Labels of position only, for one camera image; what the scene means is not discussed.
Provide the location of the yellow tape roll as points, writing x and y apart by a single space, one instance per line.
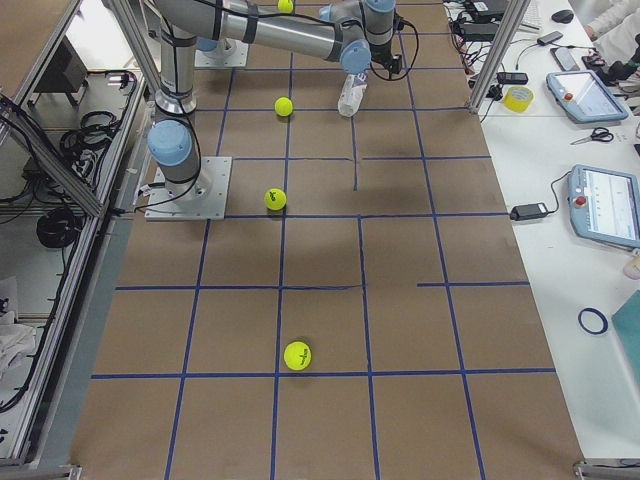
518 98

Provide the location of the tennis ball near base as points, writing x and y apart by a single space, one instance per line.
275 199

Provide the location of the aluminium frame post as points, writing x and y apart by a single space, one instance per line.
509 24

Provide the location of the tennis ball mid far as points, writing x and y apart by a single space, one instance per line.
283 106

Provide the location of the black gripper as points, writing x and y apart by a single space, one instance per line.
376 58

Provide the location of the white crumpled cloth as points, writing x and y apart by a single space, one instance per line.
17 340

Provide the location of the far blue teach pendant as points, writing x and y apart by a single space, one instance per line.
584 97

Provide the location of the tennis ball centre left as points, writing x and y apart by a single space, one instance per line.
297 355

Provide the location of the small black power brick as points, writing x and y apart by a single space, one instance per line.
532 211

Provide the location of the black smartphone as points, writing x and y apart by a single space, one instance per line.
564 59

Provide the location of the teal notebook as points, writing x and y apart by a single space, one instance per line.
626 321

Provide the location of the black handled scissors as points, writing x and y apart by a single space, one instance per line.
598 134

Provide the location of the near blue teach pendant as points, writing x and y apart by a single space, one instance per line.
604 205

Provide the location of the white tennis ball can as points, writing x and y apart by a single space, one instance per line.
352 93

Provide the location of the tennis ball farthest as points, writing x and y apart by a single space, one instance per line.
285 6

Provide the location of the blue teach pendant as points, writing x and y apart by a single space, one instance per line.
584 97
604 205

